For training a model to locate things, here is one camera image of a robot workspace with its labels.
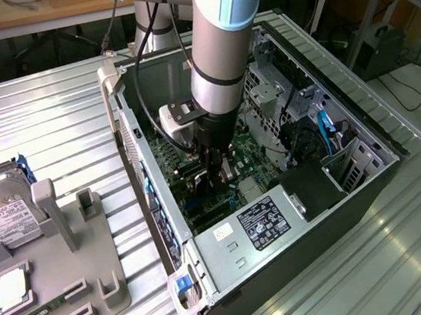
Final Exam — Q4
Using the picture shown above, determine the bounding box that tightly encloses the black plastic fan shroud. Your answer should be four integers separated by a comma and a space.
276, 157, 351, 226

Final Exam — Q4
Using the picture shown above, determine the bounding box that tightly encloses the silver perforated drive cage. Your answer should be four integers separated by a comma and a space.
235, 21, 337, 164

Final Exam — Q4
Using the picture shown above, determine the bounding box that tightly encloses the silver power supply unit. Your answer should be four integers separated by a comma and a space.
187, 187, 317, 298

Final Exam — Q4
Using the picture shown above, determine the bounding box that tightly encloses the black wire bundle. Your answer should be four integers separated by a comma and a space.
278, 115, 331, 170

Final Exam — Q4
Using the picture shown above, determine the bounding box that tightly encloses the blue case latch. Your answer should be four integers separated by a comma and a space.
173, 274, 196, 297

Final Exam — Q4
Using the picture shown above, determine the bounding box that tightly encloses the black box on floor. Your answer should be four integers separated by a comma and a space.
348, 22, 413, 83

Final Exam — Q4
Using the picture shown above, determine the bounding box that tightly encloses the wooden desk with white legs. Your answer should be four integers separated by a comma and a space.
0, 0, 421, 87

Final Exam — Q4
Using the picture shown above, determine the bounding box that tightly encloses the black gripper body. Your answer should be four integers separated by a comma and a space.
189, 107, 243, 156

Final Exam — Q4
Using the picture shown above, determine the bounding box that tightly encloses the silver CPU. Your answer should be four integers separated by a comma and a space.
0, 266, 34, 313

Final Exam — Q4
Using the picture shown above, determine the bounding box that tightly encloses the silver disk bay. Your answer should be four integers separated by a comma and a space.
316, 133, 392, 197

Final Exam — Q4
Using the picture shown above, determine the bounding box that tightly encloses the blue wire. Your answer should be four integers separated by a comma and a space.
315, 108, 342, 159

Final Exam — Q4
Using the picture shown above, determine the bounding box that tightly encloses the green RAM stick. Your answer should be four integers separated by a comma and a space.
10, 294, 71, 315

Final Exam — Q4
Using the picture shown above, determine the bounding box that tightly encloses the silver chipset heatsink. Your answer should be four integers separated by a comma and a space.
236, 178, 270, 203

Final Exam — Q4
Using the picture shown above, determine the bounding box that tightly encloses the green motherboard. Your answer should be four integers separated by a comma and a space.
139, 106, 293, 240

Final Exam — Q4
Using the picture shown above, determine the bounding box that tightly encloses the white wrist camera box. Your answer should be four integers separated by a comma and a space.
156, 98, 208, 151

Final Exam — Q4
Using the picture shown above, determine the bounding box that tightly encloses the thin cable with silver connector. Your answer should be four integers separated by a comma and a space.
96, 0, 125, 58

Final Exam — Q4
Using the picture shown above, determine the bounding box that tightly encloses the grey coiled cable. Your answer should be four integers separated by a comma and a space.
2, 0, 48, 15

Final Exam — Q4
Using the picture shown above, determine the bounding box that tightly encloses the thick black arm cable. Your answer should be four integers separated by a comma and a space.
126, 0, 205, 161

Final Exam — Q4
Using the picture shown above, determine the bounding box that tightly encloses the grey parts rack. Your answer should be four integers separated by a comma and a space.
0, 169, 135, 315

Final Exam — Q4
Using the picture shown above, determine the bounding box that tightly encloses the graphics card with metal bracket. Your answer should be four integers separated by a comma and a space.
179, 153, 241, 208

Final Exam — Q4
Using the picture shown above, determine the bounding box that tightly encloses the blue disk carrier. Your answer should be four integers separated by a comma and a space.
0, 151, 39, 192

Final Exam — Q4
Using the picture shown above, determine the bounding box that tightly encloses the open black PC case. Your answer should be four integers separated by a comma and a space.
92, 4, 421, 315

